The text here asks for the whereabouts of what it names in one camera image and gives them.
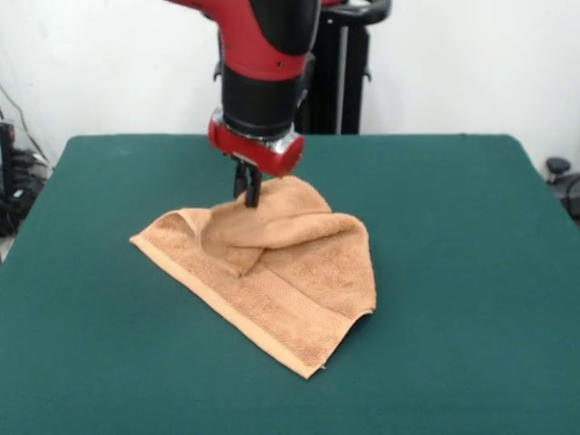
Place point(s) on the black upright box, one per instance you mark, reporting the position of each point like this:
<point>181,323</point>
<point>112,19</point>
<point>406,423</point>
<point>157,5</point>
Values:
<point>6,158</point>

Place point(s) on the tan terry towel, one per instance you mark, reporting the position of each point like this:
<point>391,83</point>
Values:
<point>308,281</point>

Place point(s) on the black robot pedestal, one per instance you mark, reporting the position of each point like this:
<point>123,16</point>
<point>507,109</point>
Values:
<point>335,81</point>

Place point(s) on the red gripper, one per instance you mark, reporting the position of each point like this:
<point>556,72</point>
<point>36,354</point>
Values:
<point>258,156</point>

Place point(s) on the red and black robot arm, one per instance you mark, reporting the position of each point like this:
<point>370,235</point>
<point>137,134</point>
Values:
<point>263,90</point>

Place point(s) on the dark green table cloth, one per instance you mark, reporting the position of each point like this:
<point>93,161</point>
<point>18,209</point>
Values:
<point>90,317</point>

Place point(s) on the grey chair base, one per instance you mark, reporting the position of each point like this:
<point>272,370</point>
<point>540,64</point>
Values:
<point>562,181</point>

